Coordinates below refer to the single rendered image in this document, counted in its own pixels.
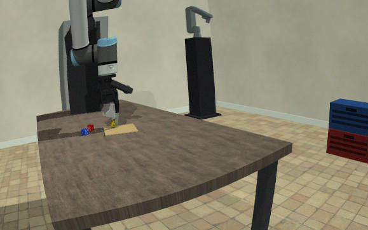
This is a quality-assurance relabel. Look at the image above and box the tan mat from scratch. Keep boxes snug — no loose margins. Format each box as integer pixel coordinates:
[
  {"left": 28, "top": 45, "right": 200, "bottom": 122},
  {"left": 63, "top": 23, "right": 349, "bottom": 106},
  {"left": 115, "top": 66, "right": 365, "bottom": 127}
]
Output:
[{"left": 104, "top": 124, "right": 139, "bottom": 136}]

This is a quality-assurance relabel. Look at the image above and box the blue die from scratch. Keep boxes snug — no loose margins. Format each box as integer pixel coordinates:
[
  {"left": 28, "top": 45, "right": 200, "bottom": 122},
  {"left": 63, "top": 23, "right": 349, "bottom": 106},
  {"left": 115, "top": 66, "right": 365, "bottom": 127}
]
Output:
[{"left": 81, "top": 128, "right": 88, "bottom": 135}]

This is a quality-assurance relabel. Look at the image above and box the red die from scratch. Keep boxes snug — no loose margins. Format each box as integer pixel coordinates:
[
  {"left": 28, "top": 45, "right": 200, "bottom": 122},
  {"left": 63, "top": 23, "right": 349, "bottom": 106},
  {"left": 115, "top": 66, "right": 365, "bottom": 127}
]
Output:
[{"left": 87, "top": 125, "right": 94, "bottom": 132}]

